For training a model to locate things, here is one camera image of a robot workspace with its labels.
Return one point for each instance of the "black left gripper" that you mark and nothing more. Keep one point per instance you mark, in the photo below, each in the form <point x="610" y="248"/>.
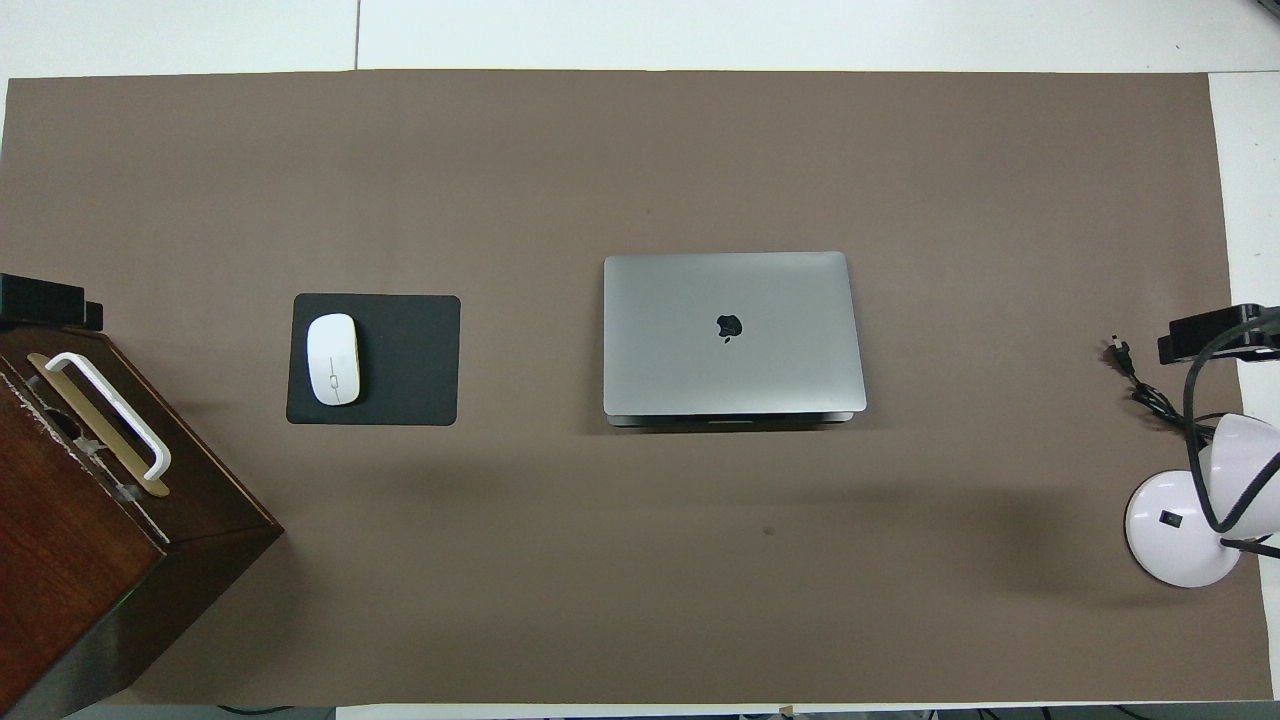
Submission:
<point x="40" y="298"/>

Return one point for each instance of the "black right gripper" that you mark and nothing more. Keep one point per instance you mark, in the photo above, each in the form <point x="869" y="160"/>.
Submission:
<point x="1225" y="328"/>

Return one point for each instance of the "silver grey laptop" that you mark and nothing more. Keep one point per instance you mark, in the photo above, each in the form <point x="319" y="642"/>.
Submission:
<point x="680" y="340"/>

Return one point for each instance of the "white desk lamp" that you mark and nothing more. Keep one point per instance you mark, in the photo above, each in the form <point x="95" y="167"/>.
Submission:
<point x="1165" y="520"/>

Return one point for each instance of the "white computer mouse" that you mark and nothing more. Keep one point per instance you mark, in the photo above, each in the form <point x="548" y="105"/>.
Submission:
<point x="332" y="360"/>

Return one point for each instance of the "dark brown wooden box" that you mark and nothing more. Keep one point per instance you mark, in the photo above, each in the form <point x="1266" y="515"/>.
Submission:
<point x="60" y="560"/>

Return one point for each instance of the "black mouse pad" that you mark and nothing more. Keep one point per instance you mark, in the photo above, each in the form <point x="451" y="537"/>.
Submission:
<point x="410" y="360"/>

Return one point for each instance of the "brown table mat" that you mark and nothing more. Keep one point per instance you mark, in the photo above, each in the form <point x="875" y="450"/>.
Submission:
<point x="600" y="580"/>

